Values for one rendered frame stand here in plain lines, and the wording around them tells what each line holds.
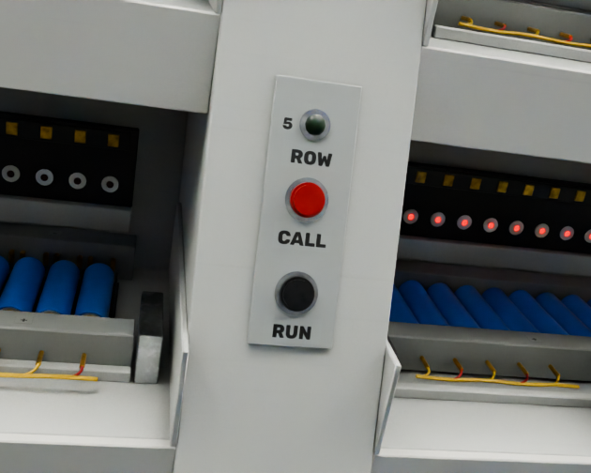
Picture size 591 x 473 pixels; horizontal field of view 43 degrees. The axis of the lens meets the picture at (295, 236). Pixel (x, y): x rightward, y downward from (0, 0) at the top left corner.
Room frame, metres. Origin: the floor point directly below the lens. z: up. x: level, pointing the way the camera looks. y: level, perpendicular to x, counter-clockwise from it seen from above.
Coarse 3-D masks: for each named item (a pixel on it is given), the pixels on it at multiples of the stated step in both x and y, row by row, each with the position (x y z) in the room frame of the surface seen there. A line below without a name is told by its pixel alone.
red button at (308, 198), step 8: (304, 184) 0.34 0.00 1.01; (312, 184) 0.34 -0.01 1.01; (296, 192) 0.34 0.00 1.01; (304, 192) 0.34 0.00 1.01; (312, 192) 0.34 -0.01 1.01; (320, 192) 0.34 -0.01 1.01; (296, 200) 0.34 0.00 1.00; (304, 200) 0.34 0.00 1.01; (312, 200) 0.34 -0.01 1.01; (320, 200) 0.34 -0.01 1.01; (296, 208) 0.34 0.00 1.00; (304, 208) 0.34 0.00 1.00; (312, 208) 0.34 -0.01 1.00; (320, 208) 0.34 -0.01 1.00; (304, 216) 0.34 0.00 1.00; (312, 216) 0.34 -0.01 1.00
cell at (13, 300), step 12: (24, 264) 0.44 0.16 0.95; (36, 264) 0.45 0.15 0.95; (12, 276) 0.43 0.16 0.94; (24, 276) 0.43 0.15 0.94; (36, 276) 0.43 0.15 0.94; (12, 288) 0.41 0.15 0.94; (24, 288) 0.41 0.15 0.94; (36, 288) 0.43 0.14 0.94; (0, 300) 0.40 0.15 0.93; (12, 300) 0.40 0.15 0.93; (24, 300) 0.40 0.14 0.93
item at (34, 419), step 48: (144, 288) 0.48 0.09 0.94; (144, 336) 0.37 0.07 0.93; (0, 384) 0.36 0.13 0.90; (48, 384) 0.37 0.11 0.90; (96, 384) 0.37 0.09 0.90; (144, 384) 0.38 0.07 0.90; (0, 432) 0.33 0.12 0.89; (48, 432) 0.33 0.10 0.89; (96, 432) 0.34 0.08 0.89; (144, 432) 0.34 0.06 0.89
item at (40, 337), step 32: (0, 320) 0.37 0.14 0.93; (32, 320) 0.37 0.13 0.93; (64, 320) 0.38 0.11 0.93; (96, 320) 0.38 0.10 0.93; (128, 320) 0.39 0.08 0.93; (0, 352) 0.37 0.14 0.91; (32, 352) 0.37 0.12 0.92; (64, 352) 0.37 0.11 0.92; (96, 352) 0.38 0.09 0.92; (128, 352) 0.38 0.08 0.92
